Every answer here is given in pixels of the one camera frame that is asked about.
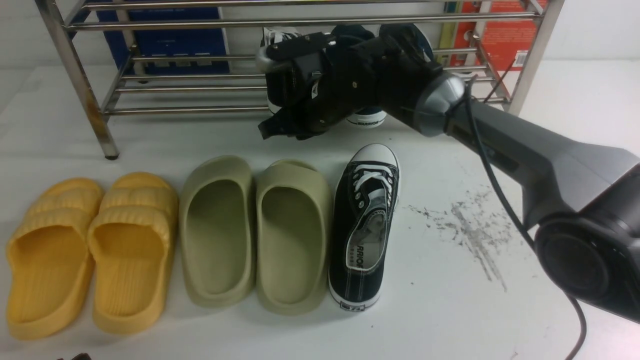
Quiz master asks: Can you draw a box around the right yellow rubber slipper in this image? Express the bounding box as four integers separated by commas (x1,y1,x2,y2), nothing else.
87,172,179,335

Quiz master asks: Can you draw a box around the yellow rubber slipper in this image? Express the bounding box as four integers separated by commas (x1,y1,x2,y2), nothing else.
87,172,179,335
6,177,105,341

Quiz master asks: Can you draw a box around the stainless steel shoe rack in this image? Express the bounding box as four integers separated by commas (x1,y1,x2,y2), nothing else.
35,0,564,160

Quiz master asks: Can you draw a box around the left olive green slipper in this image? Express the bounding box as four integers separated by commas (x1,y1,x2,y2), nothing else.
179,155,256,308

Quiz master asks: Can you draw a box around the left yellow rubber slipper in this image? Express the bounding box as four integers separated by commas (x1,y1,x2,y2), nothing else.
6,177,105,341

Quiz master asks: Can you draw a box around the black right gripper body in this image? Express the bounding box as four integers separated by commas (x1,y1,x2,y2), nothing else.
265,32,401,140

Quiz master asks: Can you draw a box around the right olive green slipper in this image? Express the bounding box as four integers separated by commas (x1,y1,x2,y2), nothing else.
255,159,333,316

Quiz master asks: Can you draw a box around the blue cardboard box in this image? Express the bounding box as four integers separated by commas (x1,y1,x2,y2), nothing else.
95,0,232,77

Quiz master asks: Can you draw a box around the left navy canvas shoe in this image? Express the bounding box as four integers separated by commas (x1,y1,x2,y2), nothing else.
325,24,387,129

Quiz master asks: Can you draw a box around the black canvas sneaker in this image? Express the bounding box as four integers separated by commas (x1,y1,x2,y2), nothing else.
327,143,401,312
260,27,302,114

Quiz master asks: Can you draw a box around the red cardboard box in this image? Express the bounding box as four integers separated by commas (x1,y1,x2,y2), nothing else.
438,0,537,72

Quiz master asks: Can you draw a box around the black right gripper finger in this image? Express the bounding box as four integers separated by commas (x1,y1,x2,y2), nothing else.
258,107,301,140

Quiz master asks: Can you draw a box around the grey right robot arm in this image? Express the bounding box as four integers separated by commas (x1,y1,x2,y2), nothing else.
255,28,640,322

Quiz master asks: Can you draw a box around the right navy canvas shoe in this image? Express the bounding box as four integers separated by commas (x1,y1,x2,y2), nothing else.
378,23,435,62

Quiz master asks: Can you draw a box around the olive green slipper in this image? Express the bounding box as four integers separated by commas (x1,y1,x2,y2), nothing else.
179,155,256,308
255,159,333,316

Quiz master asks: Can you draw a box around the navy canvas shoe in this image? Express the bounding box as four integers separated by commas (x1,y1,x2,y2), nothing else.
325,24,387,129
378,23,435,62

